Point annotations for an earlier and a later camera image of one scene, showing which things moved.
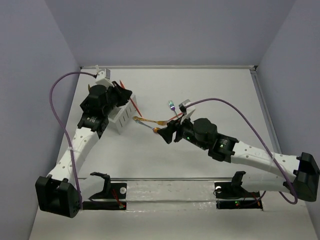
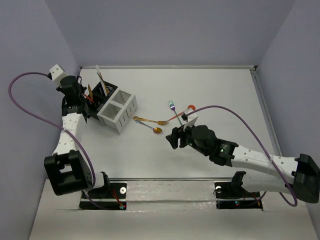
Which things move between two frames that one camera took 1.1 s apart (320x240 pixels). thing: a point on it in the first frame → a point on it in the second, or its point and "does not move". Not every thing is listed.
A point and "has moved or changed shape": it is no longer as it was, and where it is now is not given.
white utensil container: x=121 y=117 does not move
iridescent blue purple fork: x=172 y=106 does not move
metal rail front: x=192 y=178 does not move
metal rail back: x=253 y=67 does not move
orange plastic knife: x=132 y=100 has moved or changed shape
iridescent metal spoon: x=154 y=129 does not move
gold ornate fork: x=162 y=122 does not move
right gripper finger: x=174 y=125 → x=179 y=132
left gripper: x=116 y=94 → x=83 y=99
